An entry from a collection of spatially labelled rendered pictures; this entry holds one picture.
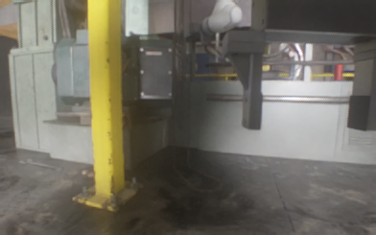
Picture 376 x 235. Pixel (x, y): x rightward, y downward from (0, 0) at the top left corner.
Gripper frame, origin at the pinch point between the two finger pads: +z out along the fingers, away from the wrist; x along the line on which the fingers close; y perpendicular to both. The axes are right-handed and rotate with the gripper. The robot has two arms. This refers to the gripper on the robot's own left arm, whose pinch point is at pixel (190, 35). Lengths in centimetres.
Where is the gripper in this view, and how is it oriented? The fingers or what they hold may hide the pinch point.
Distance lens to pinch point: 123.5
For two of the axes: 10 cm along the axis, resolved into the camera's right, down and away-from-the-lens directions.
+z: -5.4, -1.1, 8.4
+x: -8.4, 0.5, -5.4
